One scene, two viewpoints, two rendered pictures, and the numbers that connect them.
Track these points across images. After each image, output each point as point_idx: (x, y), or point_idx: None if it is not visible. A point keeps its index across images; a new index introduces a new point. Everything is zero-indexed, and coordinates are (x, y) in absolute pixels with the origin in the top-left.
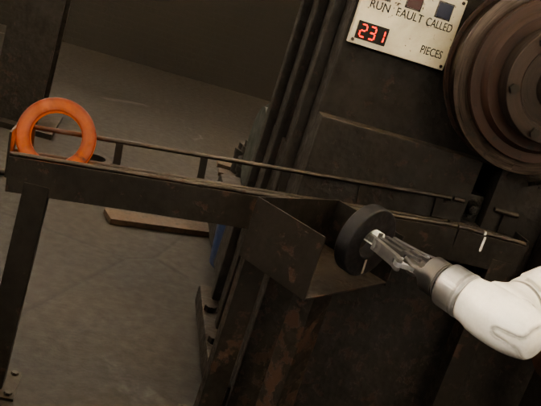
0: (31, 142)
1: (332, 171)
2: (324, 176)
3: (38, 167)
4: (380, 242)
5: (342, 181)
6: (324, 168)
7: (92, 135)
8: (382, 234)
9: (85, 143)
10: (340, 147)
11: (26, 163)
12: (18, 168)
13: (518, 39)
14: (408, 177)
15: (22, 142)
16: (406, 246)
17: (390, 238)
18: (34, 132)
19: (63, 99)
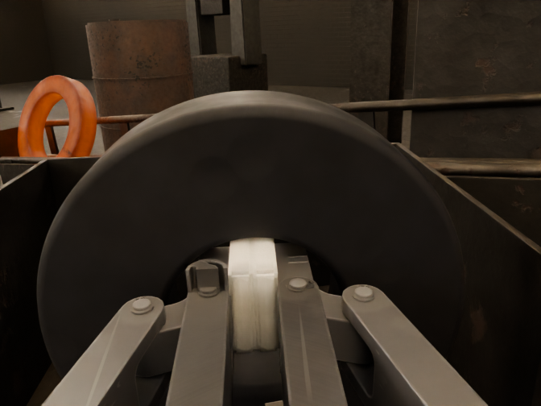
0: (52, 143)
1: (479, 88)
2: (456, 103)
3: (20, 173)
4: (87, 350)
5: (514, 106)
6: (458, 84)
7: (77, 117)
8: (208, 270)
9: (71, 130)
10: (488, 18)
11: (11, 170)
12: (7, 178)
13: None
14: None
15: (21, 143)
16: (395, 374)
17: (300, 295)
18: (50, 130)
19: (53, 76)
